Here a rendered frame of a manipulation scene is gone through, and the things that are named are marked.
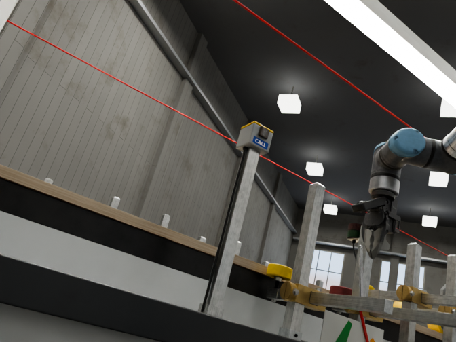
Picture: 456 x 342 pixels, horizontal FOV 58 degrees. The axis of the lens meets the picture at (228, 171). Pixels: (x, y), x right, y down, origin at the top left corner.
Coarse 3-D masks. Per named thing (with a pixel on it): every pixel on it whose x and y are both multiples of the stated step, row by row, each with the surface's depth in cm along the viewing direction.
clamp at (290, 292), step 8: (280, 288) 114; (288, 288) 111; (296, 288) 111; (304, 288) 113; (312, 288) 114; (288, 296) 110; (296, 296) 111; (304, 296) 112; (304, 304) 112; (312, 304) 113
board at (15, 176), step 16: (0, 176) 97; (16, 176) 98; (32, 176) 100; (48, 192) 102; (64, 192) 104; (96, 208) 107; (112, 208) 110; (128, 224) 111; (144, 224) 114; (176, 240) 118; (192, 240) 121; (240, 256) 129; (256, 272) 132; (432, 336) 173
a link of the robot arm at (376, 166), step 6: (384, 144) 133; (378, 150) 134; (378, 156) 130; (378, 162) 131; (372, 168) 134; (378, 168) 130; (384, 168) 129; (372, 174) 132; (378, 174) 130; (384, 174) 128; (390, 174) 128; (396, 174) 129
